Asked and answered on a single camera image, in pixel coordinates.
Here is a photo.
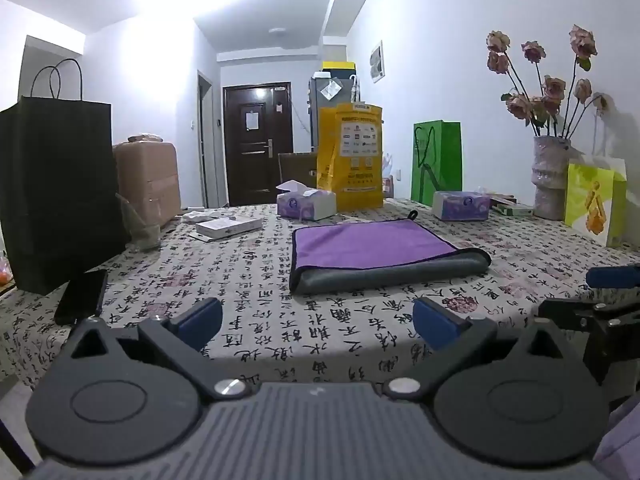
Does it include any black smartphone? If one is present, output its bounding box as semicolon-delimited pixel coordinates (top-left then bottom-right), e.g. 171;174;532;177
53;268;110;326

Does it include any dried rose bouquet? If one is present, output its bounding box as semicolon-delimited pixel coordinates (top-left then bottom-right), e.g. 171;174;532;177
486;24;612;139

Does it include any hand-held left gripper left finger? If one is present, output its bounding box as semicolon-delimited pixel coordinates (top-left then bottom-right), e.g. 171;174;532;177
62;297;248;402

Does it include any wall picture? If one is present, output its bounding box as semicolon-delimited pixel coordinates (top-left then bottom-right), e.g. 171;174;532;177
369;40;386;84

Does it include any white plastic bag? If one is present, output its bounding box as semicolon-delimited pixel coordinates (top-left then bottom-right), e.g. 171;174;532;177
382;154;399;199

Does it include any purple and grey towel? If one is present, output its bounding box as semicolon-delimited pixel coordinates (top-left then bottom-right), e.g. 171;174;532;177
289;212;492;297

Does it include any green paper bag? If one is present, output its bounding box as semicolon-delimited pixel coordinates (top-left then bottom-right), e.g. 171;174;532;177
410;120;463;208

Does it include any flat white box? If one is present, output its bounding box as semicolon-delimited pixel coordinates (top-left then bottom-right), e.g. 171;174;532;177
195;217;263;238

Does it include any flat green-edged box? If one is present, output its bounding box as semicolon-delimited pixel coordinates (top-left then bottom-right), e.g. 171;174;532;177
489;193;535;217

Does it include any dark brown door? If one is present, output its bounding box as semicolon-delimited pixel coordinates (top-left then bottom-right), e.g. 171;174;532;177
222;81;294;207

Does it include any purple tissue box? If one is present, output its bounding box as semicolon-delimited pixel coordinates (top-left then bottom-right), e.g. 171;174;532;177
432;187;491;222
275;179;337;222

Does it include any lavender cloth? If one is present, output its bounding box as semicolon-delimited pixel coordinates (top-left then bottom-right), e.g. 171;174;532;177
591;399;640;480

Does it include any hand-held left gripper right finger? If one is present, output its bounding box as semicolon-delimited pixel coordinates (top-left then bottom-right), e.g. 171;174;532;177
382;297;586;402

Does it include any small white packet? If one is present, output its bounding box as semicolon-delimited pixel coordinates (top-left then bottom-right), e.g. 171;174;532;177
180;209;222;225

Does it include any yellow-green gift bag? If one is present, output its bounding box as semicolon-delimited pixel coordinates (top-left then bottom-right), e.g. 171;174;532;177
564;156;628;248

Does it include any clear glass cup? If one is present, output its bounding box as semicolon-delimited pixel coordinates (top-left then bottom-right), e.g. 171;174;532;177
116;192;162;253

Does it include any calligraphy print tablecloth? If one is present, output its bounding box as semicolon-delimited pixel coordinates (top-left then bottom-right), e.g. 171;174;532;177
0;196;640;401

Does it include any grey side door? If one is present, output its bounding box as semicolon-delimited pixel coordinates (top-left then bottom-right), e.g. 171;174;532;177
196;69;222;209

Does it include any brown chair back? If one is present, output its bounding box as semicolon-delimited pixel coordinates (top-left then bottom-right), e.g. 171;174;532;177
278;152;320;190

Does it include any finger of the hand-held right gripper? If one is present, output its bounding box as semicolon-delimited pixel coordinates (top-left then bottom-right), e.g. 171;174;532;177
586;266;640;292
537;298;640;333

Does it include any yellow printed bag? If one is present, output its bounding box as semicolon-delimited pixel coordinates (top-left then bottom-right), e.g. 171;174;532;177
316;102;385;212

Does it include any wrapped grey vase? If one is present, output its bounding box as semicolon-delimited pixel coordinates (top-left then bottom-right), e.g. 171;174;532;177
531;135;573;221

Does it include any yellow and black box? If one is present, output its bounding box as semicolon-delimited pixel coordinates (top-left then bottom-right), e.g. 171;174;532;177
322;61;356;80

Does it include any grey refrigerator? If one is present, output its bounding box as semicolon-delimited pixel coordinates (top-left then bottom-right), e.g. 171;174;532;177
308;73;357;154

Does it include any black paper bag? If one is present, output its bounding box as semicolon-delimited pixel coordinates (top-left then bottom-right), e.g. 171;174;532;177
0;58;132;297

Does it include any brown cardboard box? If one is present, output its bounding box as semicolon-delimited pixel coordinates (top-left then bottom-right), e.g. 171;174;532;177
112;133;182;229

